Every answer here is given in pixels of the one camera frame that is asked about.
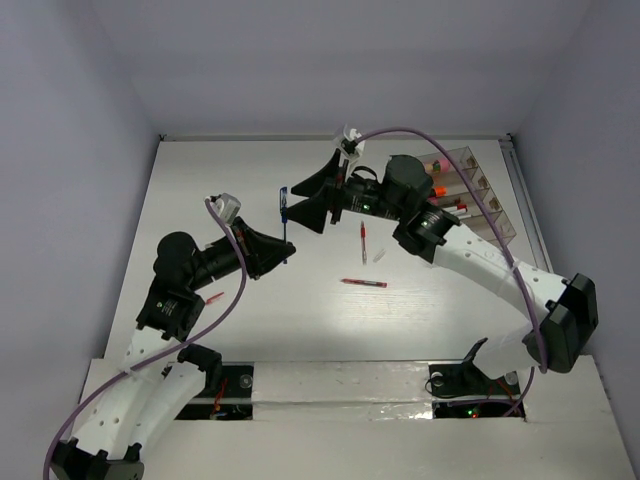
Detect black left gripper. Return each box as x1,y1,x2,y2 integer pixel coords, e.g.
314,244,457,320
187,216,295,291

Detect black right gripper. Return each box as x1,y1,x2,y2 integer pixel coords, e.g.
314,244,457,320
281,148,408,234

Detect dark blue ballpoint pen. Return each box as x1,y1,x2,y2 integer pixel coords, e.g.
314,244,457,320
280,207,288,265

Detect red ballpoint pen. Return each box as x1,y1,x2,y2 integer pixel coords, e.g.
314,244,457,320
360,221,368,265

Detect red gel pen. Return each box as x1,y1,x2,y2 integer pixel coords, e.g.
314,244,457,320
340,278,388,288

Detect small red pen cap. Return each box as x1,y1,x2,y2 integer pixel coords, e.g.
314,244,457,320
205,292,224,305

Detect white pen red cap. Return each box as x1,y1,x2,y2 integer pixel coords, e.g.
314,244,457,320
445,204,468,215

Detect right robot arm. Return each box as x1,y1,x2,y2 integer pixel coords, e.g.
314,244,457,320
287,151,598,399

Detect clear plastic organizer tray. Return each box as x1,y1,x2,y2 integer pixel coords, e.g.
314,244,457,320
419,145,517,249

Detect white foam front board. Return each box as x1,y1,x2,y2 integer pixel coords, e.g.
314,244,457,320
49,355,631,480

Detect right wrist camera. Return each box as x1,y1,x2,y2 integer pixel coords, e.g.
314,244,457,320
332,125,365,166

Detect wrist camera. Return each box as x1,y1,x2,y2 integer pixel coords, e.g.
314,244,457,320
332,125,365,166
204,193,241,225

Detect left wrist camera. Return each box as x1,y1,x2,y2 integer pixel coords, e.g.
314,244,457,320
204,193,241,225

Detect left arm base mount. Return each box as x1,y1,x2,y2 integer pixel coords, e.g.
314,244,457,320
176,364,254,421

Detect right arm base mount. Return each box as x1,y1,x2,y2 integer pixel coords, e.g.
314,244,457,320
424,338,526,420

